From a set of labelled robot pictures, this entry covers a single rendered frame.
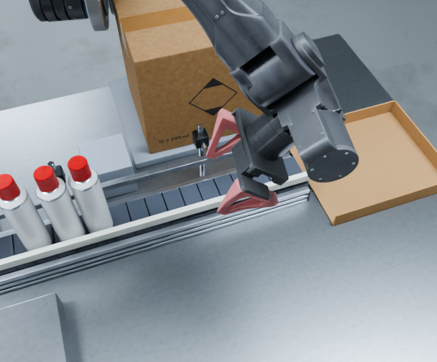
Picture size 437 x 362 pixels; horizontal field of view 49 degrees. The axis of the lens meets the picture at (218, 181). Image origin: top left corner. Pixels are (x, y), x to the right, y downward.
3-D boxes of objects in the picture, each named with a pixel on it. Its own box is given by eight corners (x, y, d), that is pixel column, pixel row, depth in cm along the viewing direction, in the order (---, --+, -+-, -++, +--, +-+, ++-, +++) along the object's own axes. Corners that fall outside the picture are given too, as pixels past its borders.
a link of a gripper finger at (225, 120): (195, 177, 66) (240, 137, 60) (188, 138, 70) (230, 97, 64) (232, 190, 70) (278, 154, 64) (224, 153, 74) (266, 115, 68)
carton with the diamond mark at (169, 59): (149, 154, 112) (133, 62, 91) (129, 87, 126) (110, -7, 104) (270, 126, 118) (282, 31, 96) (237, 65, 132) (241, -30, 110)
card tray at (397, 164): (333, 226, 103) (336, 215, 100) (283, 140, 118) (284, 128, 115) (452, 188, 109) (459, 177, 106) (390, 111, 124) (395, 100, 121)
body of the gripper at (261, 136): (242, 174, 58) (285, 138, 54) (228, 114, 64) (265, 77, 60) (279, 189, 62) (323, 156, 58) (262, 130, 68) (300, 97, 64)
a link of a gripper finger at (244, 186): (203, 221, 62) (251, 182, 56) (195, 177, 66) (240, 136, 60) (242, 232, 66) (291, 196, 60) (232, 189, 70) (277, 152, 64)
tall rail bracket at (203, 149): (203, 195, 108) (202, 147, 95) (194, 172, 112) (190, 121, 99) (217, 192, 108) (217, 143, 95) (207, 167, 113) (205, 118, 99)
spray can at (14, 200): (27, 258, 93) (-14, 197, 76) (24, 236, 96) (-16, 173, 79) (54, 251, 94) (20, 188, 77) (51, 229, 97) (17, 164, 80)
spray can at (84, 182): (90, 240, 95) (63, 177, 79) (85, 220, 98) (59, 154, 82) (116, 233, 96) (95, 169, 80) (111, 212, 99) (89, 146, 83)
